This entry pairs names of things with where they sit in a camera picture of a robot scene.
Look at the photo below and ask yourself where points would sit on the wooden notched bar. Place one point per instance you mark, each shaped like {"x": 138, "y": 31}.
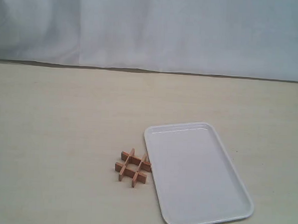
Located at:
{"x": 130, "y": 173}
{"x": 126, "y": 161}
{"x": 145, "y": 165}
{"x": 139, "y": 166}

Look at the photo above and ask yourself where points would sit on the white plastic tray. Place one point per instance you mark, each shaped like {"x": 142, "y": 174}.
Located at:
{"x": 195, "y": 179}

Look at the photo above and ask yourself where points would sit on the white backdrop cloth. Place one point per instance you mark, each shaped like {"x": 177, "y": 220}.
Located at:
{"x": 242, "y": 38}

